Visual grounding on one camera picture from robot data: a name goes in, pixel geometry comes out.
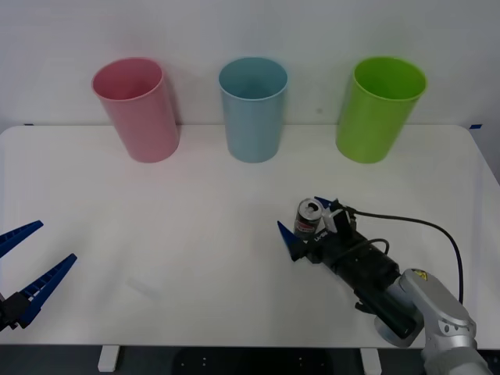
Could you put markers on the white table leg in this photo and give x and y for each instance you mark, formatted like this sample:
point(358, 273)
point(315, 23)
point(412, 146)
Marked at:
point(108, 358)
point(370, 361)

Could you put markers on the green plastic bin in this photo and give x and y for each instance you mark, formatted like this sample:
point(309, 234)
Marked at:
point(371, 129)

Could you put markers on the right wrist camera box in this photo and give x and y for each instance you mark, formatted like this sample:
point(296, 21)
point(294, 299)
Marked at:
point(333, 220)

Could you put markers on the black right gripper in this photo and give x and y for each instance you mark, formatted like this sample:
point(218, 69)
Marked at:
point(359, 265)

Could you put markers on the pink plastic bin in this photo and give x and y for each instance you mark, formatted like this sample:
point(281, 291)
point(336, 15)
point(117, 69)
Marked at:
point(140, 125)

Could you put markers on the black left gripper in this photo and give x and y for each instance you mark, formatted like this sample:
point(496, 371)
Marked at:
point(4, 318)

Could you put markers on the pale blue plastic bin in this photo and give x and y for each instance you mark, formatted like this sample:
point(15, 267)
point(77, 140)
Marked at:
point(253, 125)

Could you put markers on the black drink can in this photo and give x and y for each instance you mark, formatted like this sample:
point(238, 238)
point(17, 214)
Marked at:
point(306, 224)

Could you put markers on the silver and black right arm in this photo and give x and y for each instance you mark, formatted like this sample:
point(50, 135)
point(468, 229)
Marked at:
point(437, 301)

